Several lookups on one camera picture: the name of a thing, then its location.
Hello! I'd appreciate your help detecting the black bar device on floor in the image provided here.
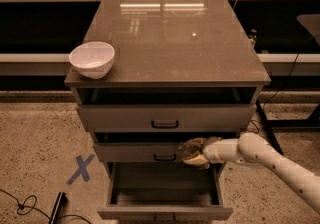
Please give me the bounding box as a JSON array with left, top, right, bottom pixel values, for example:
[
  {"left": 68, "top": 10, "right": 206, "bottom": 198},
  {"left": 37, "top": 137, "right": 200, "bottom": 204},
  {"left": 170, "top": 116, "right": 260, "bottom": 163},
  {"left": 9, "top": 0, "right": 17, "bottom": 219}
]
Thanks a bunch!
[{"left": 48, "top": 192, "right": 68, "bottom": 224}]

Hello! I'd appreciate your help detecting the white bowl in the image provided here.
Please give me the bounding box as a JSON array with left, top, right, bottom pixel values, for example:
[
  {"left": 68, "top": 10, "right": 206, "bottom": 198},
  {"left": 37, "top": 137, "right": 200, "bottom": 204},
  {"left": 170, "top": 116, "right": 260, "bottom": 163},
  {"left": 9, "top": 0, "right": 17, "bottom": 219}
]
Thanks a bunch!
[{"left": 69, "top": 41, "right": 115, "bottom": 79}]

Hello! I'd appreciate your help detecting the middle grey drawer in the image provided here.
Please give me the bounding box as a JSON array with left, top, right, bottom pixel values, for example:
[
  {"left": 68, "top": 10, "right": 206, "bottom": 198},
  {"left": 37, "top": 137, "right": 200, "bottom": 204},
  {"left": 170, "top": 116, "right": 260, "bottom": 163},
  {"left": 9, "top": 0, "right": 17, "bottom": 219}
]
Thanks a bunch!
[{"left": 93, "top": 132, "right": 235, "bottom": 163}]

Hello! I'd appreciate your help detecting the blue tape cross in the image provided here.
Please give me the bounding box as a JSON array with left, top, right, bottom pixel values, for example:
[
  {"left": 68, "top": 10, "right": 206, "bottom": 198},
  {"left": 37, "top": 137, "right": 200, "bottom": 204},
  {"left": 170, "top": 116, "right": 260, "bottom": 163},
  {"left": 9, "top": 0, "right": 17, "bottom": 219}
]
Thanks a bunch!
[{"left": 67, "top": 154, "right": 95, "bottom": 185}]

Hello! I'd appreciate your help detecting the top grey drawer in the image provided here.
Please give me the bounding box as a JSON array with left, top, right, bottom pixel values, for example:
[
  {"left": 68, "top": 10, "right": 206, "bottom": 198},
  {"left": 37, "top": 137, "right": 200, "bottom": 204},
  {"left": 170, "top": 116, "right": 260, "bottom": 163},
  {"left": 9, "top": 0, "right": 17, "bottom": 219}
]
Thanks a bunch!
[{"left": 76, "top": 87, "right": 258, "bottom": 133}]

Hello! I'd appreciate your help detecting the grey drawer cabinet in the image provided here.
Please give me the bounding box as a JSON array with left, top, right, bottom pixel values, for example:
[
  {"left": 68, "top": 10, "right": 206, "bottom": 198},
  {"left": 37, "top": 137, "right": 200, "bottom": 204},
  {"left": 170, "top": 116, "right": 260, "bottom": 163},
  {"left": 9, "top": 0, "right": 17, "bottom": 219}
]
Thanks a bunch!
[{"left": 64, "top": 0, "right": 272, "bottom": 224}]

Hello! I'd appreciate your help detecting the black stand leg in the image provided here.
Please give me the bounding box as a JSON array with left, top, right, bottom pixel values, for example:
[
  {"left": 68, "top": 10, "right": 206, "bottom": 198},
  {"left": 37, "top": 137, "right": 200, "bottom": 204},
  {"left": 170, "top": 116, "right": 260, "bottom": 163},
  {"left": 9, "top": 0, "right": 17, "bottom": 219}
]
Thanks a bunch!
[{"left": 256, "top": 101, "right": 283, "bottom": 154}]

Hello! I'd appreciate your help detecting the black floor cable right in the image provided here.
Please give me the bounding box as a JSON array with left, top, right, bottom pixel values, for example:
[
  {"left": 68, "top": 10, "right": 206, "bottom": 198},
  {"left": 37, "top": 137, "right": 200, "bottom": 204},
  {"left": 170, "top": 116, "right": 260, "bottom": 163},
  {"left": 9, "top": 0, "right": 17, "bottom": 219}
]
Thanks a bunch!
[{"left": 248, "top": 34, "right": 320, "bottom": 134}]

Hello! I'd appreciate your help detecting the grey drawer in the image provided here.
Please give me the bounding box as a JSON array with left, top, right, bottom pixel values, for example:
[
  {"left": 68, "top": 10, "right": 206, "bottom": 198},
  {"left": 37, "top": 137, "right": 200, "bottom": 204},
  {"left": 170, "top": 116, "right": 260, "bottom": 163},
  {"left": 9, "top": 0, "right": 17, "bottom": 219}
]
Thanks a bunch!
[
  {"left": 98, "top": 162, "right": 233, "bottom": 222},
  {"left": 93, "top": 132, "right": 235, "bottom": 163},
  {"left": 76, "top": 87, "right": 258, "bottom": 133}
]

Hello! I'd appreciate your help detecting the clear plastic water bottle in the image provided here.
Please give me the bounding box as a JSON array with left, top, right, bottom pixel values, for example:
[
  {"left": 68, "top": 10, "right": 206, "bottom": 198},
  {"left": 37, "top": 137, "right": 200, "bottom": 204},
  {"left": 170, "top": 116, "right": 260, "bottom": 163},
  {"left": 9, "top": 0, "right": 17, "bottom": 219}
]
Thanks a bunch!
[{"left": 177, "top": 136, "right": 221, "bottom": 161}]

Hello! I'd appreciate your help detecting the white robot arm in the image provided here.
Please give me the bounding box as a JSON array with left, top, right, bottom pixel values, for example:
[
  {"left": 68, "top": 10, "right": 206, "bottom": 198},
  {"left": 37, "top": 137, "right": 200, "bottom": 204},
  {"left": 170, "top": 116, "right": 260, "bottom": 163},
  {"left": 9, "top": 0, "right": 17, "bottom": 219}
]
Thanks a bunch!
[{"left": 178, "top": 133, "right": 320, "bottom": 213}]

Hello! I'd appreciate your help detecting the bottom grey drawer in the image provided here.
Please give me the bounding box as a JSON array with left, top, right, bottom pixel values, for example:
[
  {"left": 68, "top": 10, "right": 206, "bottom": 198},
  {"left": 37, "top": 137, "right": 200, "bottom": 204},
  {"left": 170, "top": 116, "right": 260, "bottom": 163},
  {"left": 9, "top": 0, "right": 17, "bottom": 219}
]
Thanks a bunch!
[{"left": 98, "top": 162, "right": 233, "bottom": 222}]

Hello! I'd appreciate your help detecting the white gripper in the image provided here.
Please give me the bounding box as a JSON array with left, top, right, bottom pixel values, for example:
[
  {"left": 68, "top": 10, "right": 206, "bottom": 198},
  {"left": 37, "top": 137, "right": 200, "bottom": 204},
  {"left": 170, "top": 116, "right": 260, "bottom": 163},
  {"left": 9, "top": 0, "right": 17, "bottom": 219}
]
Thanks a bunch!
[{"left": 184, "top": 137, "right": 240, "bottom": 169}]

